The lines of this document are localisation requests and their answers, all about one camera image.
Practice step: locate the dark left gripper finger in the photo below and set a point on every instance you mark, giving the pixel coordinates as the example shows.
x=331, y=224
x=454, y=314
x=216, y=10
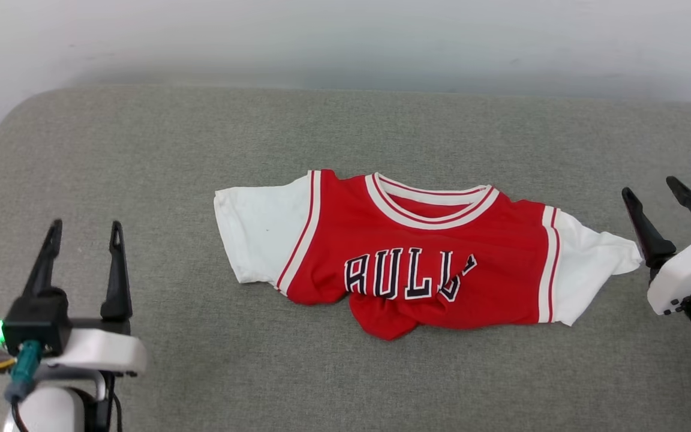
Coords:
x=117, y=282
x=42, y=264

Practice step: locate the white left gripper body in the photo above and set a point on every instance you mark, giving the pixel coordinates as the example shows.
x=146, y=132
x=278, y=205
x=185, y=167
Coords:
x=102, y=351

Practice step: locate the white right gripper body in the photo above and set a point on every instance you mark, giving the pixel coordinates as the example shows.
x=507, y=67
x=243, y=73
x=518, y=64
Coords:
x=687, y=270

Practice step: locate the red and white basketball jersey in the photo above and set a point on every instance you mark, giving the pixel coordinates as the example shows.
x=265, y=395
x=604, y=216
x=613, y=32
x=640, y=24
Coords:
x=417, y=252

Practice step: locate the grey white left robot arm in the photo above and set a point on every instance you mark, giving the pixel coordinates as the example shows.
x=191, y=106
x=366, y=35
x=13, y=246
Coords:
x=51, y=408

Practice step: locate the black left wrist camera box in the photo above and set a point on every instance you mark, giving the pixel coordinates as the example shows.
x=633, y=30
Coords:
x=36, y=318

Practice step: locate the teal left camera plug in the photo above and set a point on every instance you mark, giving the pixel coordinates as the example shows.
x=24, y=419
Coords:
x=23, y=366

